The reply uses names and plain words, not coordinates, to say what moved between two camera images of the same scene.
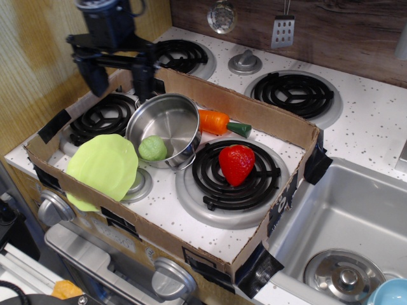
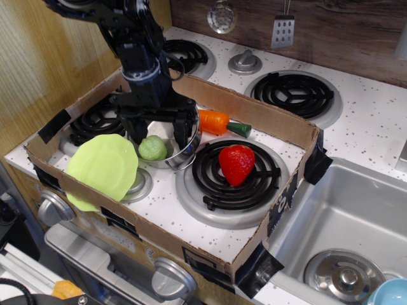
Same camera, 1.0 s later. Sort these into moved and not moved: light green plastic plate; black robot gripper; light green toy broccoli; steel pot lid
Moved: black robot gripper
Not moved: light green toy broccoli; light green plastic plate; steel pot lid
